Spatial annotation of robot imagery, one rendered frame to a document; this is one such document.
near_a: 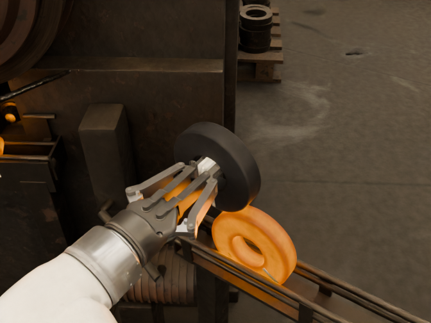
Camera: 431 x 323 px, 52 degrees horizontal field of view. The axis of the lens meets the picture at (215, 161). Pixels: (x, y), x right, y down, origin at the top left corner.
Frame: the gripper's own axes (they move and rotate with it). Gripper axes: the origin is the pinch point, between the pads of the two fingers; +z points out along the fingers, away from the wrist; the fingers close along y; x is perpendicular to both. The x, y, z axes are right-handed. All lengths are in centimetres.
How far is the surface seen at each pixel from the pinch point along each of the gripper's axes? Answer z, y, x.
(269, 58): 154, -82, -80
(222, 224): -2.2, 2.6, -11.4
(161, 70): 15.3, -25.1, 0.2
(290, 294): -4.3, 17.3, -16.0
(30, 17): -4.0, -33.4, 16.8
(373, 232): 79, 13, -91
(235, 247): -1.8, 4.9, -16.2
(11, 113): -4, -55, -11
